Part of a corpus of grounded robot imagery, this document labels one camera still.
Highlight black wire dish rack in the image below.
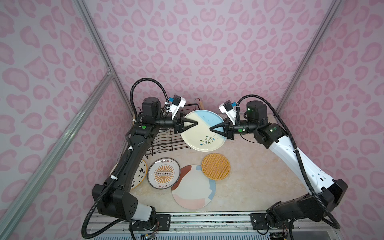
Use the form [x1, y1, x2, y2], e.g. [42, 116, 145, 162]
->
[127, 112, 187, 158]

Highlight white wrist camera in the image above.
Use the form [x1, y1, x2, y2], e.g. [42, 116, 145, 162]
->
[166, 95, 186, 120]
[219, 100, 238, 125]

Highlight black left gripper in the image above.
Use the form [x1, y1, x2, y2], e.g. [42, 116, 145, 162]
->
[154, 111, 198, 136]

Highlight large pastel colour-block plate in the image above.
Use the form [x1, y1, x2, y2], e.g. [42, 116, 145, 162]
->
[171, 165, 216, 210]

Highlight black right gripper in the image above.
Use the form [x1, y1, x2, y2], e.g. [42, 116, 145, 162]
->
[210, 116, 259, 141]

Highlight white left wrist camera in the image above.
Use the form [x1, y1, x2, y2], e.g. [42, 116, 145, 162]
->
[166, 95, 186, 120]

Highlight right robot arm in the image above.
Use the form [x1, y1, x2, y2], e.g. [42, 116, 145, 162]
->
[210, 101, 348, 229]

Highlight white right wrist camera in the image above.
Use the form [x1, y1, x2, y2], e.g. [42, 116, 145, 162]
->
[219, 100, 238, 125]

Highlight cream and blue plate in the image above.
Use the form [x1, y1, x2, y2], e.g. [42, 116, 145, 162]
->
[181, 110, 227, 152]

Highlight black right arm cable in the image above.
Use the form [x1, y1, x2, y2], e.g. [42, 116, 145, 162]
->
[236, 94, 341, 240]

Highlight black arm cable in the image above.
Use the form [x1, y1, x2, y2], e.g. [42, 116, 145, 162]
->
[236, 94, 341, 240]
[80, 77, 169, 240]

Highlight orange sunburst green-rim plate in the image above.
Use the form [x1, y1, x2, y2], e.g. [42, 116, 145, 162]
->
[147, 158, 181, 190]

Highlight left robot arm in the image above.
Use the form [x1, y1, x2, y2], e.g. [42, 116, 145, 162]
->
[86, 95, 198, 226]

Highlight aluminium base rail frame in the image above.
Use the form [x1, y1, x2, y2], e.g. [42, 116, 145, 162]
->
[96, 211, 343, 240]

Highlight star pattern character plate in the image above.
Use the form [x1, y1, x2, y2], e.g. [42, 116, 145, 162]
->
[109, 158, 149, 190]

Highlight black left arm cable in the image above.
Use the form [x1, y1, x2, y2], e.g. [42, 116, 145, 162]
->
[80, 77, 169, 240]

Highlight tan woven bamboo tray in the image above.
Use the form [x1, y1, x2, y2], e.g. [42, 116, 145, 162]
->
[201, 153, 231, 181]

